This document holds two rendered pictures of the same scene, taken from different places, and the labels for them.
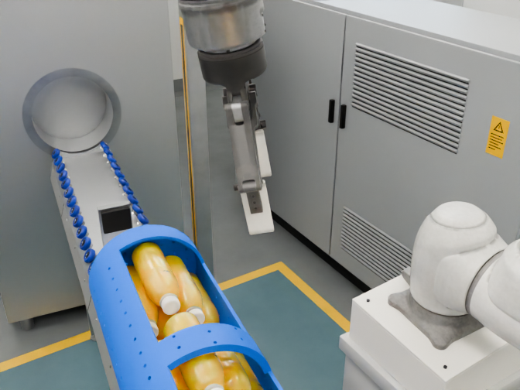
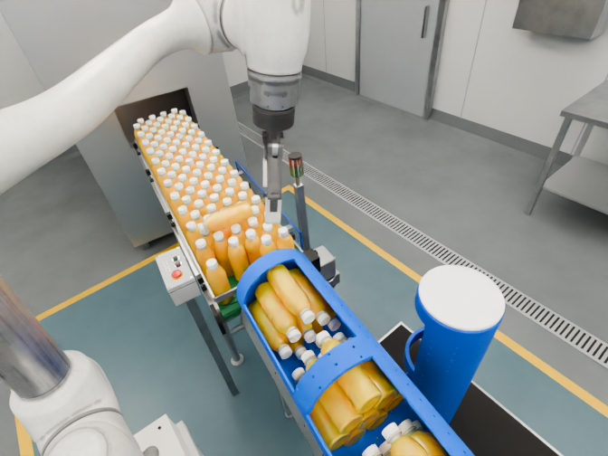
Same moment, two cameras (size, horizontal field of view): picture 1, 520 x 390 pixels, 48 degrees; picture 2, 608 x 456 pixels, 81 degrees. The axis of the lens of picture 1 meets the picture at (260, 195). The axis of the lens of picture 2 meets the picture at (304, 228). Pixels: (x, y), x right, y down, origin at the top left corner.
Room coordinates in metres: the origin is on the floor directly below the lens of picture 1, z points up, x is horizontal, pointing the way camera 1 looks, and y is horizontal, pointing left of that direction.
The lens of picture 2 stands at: (1.28, 0.04, 2.08)
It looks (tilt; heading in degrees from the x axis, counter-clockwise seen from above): 42 degrees down; 178
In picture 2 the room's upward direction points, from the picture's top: 7 degrees counter-clockwise
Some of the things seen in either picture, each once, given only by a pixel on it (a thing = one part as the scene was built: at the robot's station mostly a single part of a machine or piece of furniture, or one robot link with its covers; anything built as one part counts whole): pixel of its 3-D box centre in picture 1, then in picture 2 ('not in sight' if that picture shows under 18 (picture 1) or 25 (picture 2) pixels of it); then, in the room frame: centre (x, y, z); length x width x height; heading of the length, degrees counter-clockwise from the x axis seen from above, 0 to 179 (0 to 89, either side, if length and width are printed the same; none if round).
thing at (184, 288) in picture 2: not in sight; (177, 275); (0.31, -0.43, 1.05); 0.20 x 0.10 x 0.10; 24
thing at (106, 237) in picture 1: (117, 227); not in sight; (1.60, 0.45, 1.00); 0.10 x 0.04 x 0.15; 114
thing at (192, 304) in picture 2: not in sight; (213, 347); (0.31, -0.43, 0.50); 0.04 x 0.04 x 1.00; 24
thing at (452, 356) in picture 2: not in sight; (439, 358); (0.57, 0.58, 0.59); 0.28 x 0.28 x 0.88
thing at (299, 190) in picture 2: not in sight; (307, 262); (-0.12, 0.09, 0.55); 0.04 x 0.04 x 1.10; 24
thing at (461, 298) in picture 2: not in sight; (460, 295); (0.57, 0.58, 1.03); 0.28 x 0.28 x 0.01
